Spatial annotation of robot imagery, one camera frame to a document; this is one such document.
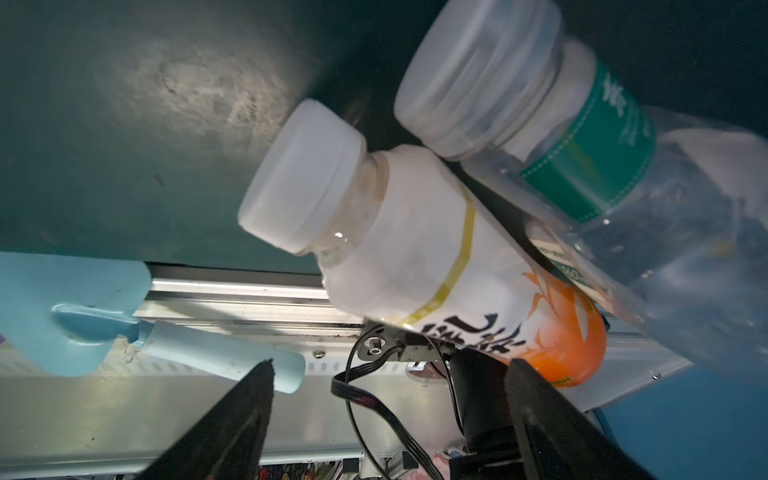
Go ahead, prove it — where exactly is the teal silicone spatula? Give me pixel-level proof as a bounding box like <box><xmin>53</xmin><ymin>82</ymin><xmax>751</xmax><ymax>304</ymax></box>
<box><xmin>1</xmin><ymin>252</ymin><xmax>306</xmax><ymax>394</ymax></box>

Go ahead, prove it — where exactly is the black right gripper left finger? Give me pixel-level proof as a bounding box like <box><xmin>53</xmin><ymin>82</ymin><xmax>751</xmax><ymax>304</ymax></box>
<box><xmin>138</xmin><ymin>360</ymin><xmax>275</xmax><ymax>479</ymax></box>

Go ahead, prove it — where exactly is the clear bottle green band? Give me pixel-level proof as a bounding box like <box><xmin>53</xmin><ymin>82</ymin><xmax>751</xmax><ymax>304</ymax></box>
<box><xmin>394</xmin><ymin>1</ymin><xmax>767</xmax><ymax>383</ymax></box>

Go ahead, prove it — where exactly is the orange milk tea bottle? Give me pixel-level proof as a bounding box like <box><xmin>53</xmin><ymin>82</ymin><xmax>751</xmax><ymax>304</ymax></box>
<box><xmin>238</xmin><ymin>100</ymin><xmax>606</xmax><ymax>388</ymax></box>

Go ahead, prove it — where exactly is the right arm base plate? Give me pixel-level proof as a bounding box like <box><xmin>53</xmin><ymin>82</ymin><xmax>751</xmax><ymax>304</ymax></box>
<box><xmin>354</xmin><ymin>321</ymin><xmax>457</xmax><ymax>363</ymax></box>

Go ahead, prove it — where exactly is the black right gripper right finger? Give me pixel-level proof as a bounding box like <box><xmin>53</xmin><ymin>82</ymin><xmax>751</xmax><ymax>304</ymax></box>
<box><xmin>505</xmin><ymin>359</ymin><xmax>653</xmax><ymax>479</ymax></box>

